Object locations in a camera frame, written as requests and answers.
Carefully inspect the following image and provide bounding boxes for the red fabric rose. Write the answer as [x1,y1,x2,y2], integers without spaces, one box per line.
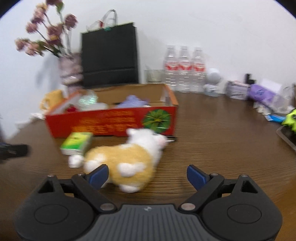
[65,105,79,113]

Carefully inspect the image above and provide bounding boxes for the purple crocheted hat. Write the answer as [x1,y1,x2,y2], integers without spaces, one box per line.
[116,95,149,108]

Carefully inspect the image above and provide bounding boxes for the small tin box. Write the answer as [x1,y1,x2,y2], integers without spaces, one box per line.
[225,81,249,100]

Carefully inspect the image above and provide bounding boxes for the clear plastic bag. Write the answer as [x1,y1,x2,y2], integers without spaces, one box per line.
[76,90,108,111]

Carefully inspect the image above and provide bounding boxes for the water bottle left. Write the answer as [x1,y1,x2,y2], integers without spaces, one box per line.
[164,45,179,91]

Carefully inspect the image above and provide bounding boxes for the crumpled white paper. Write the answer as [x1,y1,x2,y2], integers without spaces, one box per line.
[31,111,46,121]

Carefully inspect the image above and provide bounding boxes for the red cardboard box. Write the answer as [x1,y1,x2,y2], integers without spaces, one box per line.
[45,83,178,138]

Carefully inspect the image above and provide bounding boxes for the green yellow toy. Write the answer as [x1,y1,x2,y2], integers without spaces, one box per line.
[282,109,296,133]

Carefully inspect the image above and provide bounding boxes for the purple ceramic vase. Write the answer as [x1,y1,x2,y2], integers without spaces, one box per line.
[59,53,83,95]

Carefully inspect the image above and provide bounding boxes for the water bottle middle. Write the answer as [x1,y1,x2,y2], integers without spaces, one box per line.
[178,46,192,92]

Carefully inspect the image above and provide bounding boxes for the clear glass cup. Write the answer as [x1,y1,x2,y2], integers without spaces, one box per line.
[144,66,164,83]

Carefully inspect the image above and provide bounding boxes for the black pen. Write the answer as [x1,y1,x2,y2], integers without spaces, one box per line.
[166,136,177,143]

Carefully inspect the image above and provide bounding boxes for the green tissue packet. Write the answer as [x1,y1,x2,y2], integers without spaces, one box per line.
[60,132,93,156]

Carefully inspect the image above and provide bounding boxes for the yellow white plush toy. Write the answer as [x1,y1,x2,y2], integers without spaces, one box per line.
[68,128,168,193]

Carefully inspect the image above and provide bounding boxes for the black paper bag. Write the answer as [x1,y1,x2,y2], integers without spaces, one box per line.
[81,9,139,88]

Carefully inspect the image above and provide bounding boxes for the white robot figurine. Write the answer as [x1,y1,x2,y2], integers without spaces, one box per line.
[203,68,222,97]

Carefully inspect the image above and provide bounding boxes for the yellow mug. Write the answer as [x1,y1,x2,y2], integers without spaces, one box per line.
[40,89,65,110]

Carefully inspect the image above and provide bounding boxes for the smartphone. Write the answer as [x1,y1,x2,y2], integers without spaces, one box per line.
[276,126,296,151]

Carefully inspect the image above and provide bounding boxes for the dried pink roses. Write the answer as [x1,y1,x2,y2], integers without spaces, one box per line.
[15,1,78,58]

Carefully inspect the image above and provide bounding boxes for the water bottle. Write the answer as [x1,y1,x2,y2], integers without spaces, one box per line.
[178,46,192,92]
[164,45,179,91]
[192,47,206,93]

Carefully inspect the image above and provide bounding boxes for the purple tissue pack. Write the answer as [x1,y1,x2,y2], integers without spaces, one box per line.
[248,84,276,107]

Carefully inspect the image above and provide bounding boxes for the water bottle right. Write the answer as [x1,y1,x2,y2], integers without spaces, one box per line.
[192,47,206,93]

